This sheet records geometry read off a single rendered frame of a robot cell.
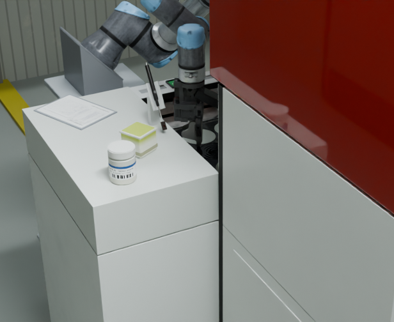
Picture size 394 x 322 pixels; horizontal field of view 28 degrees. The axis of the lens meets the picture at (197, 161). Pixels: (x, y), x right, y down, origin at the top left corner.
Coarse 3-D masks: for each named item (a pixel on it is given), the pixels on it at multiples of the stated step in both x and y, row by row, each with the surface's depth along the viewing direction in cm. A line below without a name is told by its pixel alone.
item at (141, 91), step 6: (174, 78) 264; (210, 78) 264; (144, 84) 260; (162, 84) 260; (204, 84) 259; (132, 90) 256; (138, 90) 256; (144, 90) 257; (162, 90) 256; (168, 90) 256; (174, 90) 256; (144, 96) 252
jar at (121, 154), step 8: (112, 144) 203; (120, 144) 203; (128, 144) 203; (112, 152) 200; (120, 152) 200; (128, 152) 200; (112, 160) 201; (120, 160) 201; (128, 160) 201; (112, 168) 202; (120, 168) 201; (128, 168) 202; (112, 176) 204; (120, 176) 203; (128, 176) 203; (136, 176) 206; (120, 184) 204
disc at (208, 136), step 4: (204, 132) 243; (208, 132) 243; (212, 132) 243; (204, 136) 241; (208, 136) 241; (212, 136) 241; (188, 140) 239; (192, 140) 239; (204, 140) 238; (208, 140) 238; (212, 140) 238
